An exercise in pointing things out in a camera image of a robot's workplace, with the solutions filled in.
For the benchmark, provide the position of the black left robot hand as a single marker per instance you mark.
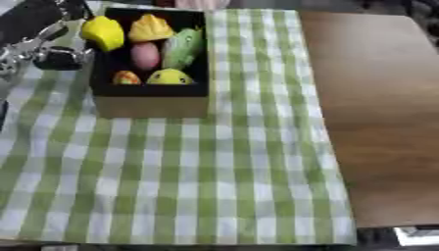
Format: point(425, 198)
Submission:
point(57, 59)

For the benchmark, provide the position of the green leafy toy vegetable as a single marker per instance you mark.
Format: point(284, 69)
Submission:
point(184, 48)

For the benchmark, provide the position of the yellow ridged toy fruit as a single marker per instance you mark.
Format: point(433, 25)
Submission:
point(150, 28)

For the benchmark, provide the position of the small orange yellow toy fruit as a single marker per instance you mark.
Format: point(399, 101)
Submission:
point(126, 78)

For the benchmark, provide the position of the white flat object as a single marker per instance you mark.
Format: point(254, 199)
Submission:
point(418, 236)

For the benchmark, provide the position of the pink oval toy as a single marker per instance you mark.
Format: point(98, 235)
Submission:
point(145, 56)

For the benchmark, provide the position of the tan cardboard box black inside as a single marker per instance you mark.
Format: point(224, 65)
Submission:
point(150, 105)

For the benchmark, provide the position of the yellow-green round toy with spots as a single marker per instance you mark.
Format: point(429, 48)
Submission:
point(169, 77)

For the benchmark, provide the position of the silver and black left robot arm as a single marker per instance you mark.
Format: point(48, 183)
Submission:
point(23, 23)

